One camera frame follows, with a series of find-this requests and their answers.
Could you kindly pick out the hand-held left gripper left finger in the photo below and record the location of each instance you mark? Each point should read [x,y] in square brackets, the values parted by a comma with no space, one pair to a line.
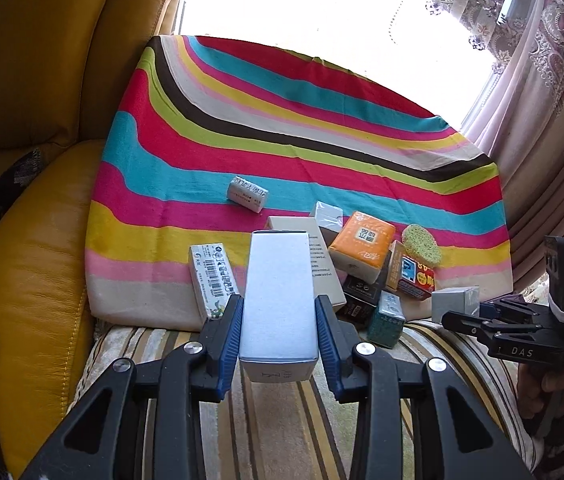
[223,347]

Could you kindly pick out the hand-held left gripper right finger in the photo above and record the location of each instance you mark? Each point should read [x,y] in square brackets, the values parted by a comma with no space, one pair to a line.
[330,352]

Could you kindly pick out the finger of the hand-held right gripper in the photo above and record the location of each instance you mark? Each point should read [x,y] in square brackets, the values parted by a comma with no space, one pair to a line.
[504,307]
[466,324]

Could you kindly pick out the grey cube box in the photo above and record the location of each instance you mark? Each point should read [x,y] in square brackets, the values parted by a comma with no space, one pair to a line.
[454,304]

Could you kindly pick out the black printed box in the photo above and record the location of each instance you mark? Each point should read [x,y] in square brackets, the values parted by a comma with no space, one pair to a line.
[361,301]

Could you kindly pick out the silver white rectangular box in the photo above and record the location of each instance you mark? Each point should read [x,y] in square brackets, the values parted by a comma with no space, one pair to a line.
[278,305]

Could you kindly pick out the cream tall printed box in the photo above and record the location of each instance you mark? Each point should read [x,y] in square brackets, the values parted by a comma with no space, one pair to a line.
[324,270]

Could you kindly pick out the person's right hand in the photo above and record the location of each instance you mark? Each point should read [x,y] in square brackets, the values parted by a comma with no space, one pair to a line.
[546,387]

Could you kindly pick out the teal small box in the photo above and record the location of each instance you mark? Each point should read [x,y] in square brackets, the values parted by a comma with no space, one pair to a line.
[385,321]

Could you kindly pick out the white box with green label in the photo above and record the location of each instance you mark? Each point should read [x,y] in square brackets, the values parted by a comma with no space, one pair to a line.
[212,280]

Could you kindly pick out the red and blue box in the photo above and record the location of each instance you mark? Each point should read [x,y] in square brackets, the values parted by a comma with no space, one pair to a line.
[414,277]

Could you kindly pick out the green oval sponge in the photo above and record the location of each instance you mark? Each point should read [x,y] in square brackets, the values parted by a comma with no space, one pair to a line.
[422,244]

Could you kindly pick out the orange tissue pack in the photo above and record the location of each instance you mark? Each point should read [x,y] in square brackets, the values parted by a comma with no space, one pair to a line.
[361,245]

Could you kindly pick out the small white box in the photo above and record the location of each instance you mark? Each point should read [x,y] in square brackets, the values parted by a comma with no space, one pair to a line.
[327,217]

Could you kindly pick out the small white wrapped packet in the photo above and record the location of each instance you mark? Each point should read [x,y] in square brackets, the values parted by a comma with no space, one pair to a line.
[247,193]

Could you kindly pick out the pink patterned curtain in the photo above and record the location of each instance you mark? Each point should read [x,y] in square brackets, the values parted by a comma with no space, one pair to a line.
[551,110]

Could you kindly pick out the colourful striped cloth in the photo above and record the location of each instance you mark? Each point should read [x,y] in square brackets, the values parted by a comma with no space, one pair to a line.
[262,125]

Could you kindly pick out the yellow leather sofa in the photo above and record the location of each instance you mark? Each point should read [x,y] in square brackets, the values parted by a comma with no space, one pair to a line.
[37,85]

